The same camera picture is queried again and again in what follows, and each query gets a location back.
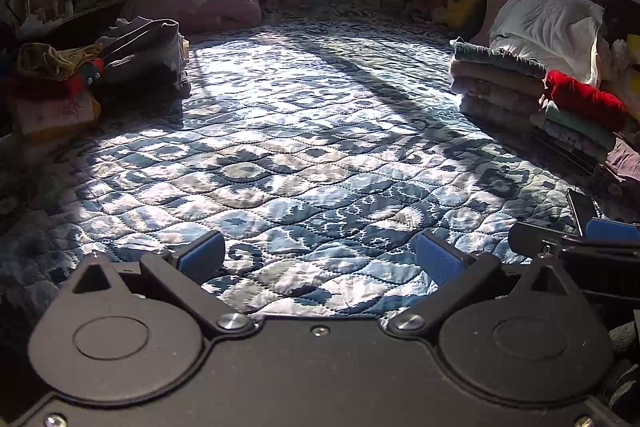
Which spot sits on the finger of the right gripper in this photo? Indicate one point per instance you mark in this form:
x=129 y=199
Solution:
x=613 y=231
x=530 y=241

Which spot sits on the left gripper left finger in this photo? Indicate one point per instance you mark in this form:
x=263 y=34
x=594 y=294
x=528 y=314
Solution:
x=178 y=278

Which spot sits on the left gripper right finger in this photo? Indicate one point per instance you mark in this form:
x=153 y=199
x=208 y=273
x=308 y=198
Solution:
x=461 y=278

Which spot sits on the dark grey clothes pile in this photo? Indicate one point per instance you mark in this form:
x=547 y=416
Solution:
x=144 y=63

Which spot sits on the black striped folded garment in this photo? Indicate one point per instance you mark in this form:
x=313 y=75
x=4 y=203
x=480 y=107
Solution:
x=576 y=157

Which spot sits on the purple cloth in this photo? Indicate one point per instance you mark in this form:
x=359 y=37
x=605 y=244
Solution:
x=623 y=162

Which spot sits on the floral print folded garment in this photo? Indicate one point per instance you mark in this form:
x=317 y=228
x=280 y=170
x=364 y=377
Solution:
x=537 y=119

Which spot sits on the mint green folded garment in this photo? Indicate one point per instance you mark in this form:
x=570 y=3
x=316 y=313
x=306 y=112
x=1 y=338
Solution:
x=575 y=130

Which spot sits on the grey folded bottom garment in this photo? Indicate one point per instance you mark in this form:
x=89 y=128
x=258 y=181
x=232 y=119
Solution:
x=499 y=117

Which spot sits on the red folded garment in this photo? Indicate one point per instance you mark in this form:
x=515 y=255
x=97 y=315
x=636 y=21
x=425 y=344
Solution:
x=585 y=101

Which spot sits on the lavender folded garment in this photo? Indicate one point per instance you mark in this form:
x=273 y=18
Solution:
x=507 y=99

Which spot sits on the beige folded garment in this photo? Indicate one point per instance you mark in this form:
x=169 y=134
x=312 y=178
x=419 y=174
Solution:
x=503 y=78

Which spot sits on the blue white quilted bedspread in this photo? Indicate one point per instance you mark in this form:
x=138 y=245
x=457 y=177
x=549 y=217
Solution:
x=320 y=148

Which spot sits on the grey-green folded towel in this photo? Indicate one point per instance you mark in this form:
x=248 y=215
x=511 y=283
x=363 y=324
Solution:
x=472 y=53

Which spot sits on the white pillow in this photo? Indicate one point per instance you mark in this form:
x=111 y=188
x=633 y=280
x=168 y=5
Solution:
x=558 y=34

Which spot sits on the pink printed box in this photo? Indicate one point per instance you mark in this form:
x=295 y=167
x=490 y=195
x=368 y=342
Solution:
x=36 y=117

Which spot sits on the red plush toy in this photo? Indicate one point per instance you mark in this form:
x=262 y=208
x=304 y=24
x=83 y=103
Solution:
x=85 y=75

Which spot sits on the yellow plush toy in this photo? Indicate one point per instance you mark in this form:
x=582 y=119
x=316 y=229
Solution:
x=454 y=13

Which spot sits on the olive yellow cloth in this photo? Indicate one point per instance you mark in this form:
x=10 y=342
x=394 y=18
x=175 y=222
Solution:
x=40 y=60

